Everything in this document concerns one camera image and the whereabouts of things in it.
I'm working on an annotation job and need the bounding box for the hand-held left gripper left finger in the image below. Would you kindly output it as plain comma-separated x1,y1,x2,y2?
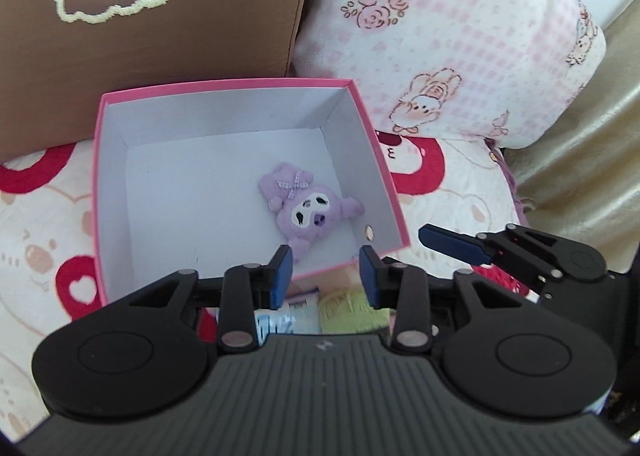
127,245,294,355

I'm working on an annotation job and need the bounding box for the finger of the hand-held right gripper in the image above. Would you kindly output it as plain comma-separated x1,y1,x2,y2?
418,223,563,283

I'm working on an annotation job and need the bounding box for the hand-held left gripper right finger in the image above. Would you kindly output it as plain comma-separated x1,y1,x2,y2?
359,245,526,356

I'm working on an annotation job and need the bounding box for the green yarn ball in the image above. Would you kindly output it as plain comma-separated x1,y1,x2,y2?
318,286,391,335

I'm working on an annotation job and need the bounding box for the blue tissue pack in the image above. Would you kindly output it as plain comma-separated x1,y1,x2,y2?
254,290,322,337

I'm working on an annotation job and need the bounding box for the pink cardboard box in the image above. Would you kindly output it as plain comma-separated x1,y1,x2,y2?
91,78,412,307

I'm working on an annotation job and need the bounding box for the purple plush toy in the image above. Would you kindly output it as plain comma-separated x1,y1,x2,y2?
258,162,365,264

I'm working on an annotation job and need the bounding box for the gold fabric cover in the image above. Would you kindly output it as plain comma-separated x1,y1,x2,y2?
500,0,640,277

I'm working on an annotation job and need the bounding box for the pink floral pillow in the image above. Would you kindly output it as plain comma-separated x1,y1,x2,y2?
291,0,608,149

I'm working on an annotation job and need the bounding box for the brown embroidered pillow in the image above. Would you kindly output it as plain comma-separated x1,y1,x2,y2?
0,0,321,161

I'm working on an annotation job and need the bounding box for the bear printed blanket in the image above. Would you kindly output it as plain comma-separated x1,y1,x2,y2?
0,133,531,442

